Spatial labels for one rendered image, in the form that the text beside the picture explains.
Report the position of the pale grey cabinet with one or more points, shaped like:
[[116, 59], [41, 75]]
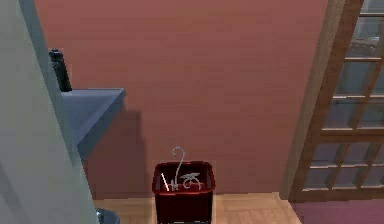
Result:
[[26, 133]]

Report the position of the blue-grey countertop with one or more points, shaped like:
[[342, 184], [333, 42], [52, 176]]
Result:
[[90, 110]]

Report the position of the red trash can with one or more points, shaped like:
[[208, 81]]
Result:
[[183, 203]]

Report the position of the silver round pot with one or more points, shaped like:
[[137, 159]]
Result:
[[107, 216]]

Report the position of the brown glazed room door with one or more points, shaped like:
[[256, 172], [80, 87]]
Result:
[[346, 133]]

